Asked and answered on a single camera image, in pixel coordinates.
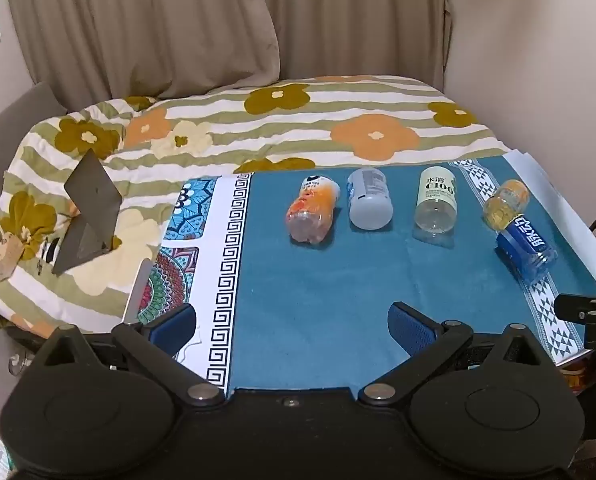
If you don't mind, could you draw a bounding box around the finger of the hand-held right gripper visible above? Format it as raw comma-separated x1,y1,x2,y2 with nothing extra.
553,293,596,322

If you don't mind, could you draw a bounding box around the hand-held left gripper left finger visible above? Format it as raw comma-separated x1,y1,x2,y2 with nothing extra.
35,303,227,406

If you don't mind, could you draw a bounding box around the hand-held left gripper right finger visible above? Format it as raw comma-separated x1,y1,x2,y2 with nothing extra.
359,301,559,406

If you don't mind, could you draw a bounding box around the orange glossy object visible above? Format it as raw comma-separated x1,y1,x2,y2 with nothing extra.
560,352,596,397

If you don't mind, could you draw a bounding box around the white flat board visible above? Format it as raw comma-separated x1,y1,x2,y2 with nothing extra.
122,258,155,326

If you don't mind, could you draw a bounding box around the blue label plastic bottle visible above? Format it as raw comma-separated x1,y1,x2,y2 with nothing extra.
495,215,559,283

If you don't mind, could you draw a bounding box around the blue patterned table mat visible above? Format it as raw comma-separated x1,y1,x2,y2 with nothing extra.
136,154,596,397

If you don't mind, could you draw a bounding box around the yellow drink plastic bottle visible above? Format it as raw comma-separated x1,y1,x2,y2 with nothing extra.
483,179,531,232

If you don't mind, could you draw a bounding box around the clear bottle pale yellow label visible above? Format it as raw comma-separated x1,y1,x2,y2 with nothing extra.
413,165,458,234

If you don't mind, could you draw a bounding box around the grey white plastic bottle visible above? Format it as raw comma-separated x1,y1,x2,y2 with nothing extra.
347,167,395,230

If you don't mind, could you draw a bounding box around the grey folding stand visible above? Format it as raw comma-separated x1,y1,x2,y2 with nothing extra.
51,149,124,276

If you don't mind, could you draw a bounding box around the orange label plastic bottle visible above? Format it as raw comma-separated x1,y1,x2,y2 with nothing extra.
284,174,341,244

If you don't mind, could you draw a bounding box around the brown paper tag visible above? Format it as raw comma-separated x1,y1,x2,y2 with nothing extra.
0,232,24,281

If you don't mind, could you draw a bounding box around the striped floral blanket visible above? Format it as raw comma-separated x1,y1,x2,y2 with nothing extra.
0,75,512,339

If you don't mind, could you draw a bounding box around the beige curtain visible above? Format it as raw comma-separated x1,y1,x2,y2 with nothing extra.
2,0,455,111

